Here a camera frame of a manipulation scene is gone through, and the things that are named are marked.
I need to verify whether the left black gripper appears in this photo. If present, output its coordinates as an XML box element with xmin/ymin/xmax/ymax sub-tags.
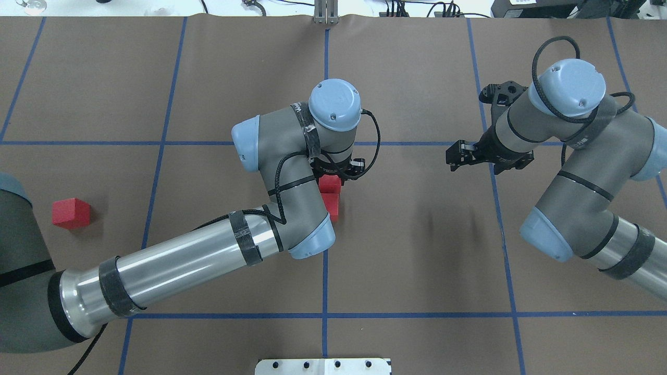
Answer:
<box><xmin>310</xmin><ymin>154</ymin><xmax>365</xmax><ymax>180</ymax></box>

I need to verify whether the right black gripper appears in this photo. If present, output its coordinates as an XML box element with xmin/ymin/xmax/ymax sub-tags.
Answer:
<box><xmin>445</xmin><ymin>125</ymin><xmax>534</xmax><ymax>175</ymax></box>

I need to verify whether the red block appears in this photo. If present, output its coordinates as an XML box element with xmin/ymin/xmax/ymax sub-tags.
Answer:
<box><xmin>52</xmin><ymin>198</ymin><xmax>92</xmax><ymax>230</ymax></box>
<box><xmin>318</xmin><ymin>175</ymin><xmax>342</xmax><ymax>194</ymax></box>
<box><xmin>320</xmin><ymin>193</ymin><xmax>340</xmax><ymax>223</ymax></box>

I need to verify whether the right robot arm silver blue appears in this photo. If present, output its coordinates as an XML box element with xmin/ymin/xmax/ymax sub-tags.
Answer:
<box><xmin>446</xmin><ymin>58</ymin><xmax>665</xmax><ymax>299</ymax></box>

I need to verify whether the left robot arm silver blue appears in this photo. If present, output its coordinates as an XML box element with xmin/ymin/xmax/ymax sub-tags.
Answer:
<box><xmin>1</xmin><ymin>79</ymin><xmax>367</xmax><ymax>354</ymax></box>

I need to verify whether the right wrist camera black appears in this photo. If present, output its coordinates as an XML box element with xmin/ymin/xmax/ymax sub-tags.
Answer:
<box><xmin>478</xmin><ymin>80</ymin><xmax>527</xmax><ymax>107</ymax></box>

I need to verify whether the aluminium frame post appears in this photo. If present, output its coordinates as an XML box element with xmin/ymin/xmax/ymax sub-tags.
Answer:
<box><xmin>314</xmin><ymin>0</ymin><xmax>340</xmax><ymax>24</ymax></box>

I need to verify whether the white central robot pedestal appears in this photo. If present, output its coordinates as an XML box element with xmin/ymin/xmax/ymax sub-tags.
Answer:
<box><xmin>254</xmin><ymin>357</ymin><xmax>393</xmax><ymax>374</ymax></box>

